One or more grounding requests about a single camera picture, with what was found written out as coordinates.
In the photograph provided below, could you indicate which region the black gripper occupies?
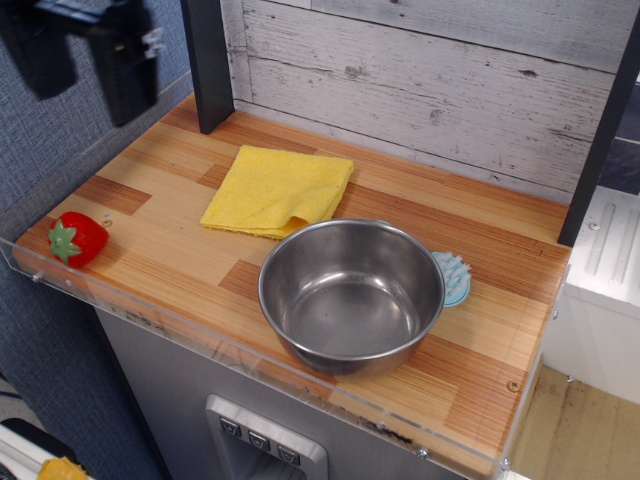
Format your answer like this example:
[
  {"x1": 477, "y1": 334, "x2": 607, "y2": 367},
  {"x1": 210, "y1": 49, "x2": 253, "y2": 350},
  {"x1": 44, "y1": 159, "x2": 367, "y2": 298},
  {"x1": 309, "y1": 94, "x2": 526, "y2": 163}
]
[{"x1": 1, "y1": 1, "x2": 165, "y2": 127}]

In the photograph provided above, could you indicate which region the stainless steel bowl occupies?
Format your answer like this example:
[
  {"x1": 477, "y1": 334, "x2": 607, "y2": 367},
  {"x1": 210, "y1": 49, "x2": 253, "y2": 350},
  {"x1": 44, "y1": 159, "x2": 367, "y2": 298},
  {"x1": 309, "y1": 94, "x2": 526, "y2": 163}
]
[{"x1": 258, "y1": 219, "x2": 445, "y2": 379}]

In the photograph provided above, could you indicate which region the light blue scrub brush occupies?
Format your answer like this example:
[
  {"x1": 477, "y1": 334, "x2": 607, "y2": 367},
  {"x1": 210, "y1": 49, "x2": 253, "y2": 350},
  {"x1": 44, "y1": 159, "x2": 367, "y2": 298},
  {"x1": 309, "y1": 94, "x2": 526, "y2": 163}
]
[{"x1": 432, "y1": 252, "x2": 472, "y2": 308}]

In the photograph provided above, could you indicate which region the red toy strawberry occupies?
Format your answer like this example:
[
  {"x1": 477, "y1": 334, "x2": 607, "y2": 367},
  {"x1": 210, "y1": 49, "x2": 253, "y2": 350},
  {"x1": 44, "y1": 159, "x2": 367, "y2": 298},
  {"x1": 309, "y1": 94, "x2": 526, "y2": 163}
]
[{"x1": 47, "y1": 211, "x2": 109, "y2": 268}]

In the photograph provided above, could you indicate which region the yellow folded cloth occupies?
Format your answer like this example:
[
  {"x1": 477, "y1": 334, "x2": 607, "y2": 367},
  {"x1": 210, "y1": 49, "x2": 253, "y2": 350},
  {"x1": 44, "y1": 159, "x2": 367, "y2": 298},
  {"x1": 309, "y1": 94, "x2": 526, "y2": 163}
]
[{"x1": 200, "y1": 145, "x2": 354, "y2": 239}]

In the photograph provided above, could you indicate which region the silver toy fridge cabinet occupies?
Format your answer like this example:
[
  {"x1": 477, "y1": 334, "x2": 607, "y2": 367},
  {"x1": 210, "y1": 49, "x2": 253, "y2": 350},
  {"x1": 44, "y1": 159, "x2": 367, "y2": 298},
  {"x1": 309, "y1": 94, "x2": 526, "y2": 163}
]
[{"x1": 98, "y1": 311, "x2": 457, "y2": 479}]

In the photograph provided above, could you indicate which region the yellow object bottom corner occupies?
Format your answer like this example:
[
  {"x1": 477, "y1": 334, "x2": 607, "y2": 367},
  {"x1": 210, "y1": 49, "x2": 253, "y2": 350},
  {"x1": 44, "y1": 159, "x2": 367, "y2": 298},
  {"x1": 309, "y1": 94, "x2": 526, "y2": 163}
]
[{"x1": 36, "y1": 457, "x2": 89, "y2": 480}]

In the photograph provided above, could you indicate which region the grey dispenser button panel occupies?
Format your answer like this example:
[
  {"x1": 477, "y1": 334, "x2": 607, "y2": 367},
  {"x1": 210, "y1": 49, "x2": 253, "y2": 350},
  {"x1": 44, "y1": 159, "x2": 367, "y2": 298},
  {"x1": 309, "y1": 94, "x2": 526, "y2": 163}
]
[{"x1": 205, "y1": 394, "x2": 329, "y2": 479}]

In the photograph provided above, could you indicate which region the white toy sink counter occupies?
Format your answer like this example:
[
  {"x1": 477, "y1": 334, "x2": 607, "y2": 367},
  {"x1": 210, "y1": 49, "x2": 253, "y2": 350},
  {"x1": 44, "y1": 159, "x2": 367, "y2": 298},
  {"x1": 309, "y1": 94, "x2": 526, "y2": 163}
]
[{"x1": 541, "y1": 187, "x2": 639, "y2": 403}]

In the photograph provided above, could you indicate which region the black left frame post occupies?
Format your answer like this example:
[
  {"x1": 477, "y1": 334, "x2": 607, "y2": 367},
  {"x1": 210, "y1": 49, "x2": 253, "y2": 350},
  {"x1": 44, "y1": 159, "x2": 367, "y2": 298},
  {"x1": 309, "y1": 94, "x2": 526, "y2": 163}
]
[{"x1": 181, "y1": 0, "x2": 235, "y2": 134}]

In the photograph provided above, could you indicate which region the black frame post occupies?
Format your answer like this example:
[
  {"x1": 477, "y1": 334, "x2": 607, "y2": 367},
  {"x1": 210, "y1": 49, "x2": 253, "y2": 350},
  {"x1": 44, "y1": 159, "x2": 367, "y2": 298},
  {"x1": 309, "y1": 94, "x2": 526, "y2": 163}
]
[
  {"x1": 181, "y1": 0, "x2": 235, "y2": 134},
  {"x1": 557, "y1": 12, "x2": 639, "y2": 247}
]

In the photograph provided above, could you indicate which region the black right frame post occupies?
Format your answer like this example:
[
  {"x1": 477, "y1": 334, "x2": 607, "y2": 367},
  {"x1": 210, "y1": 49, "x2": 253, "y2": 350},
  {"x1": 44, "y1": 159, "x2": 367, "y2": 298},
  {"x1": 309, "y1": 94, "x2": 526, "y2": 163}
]
[{"x1": 557, "y1": 12, "x2": 639, "y2": 247}]

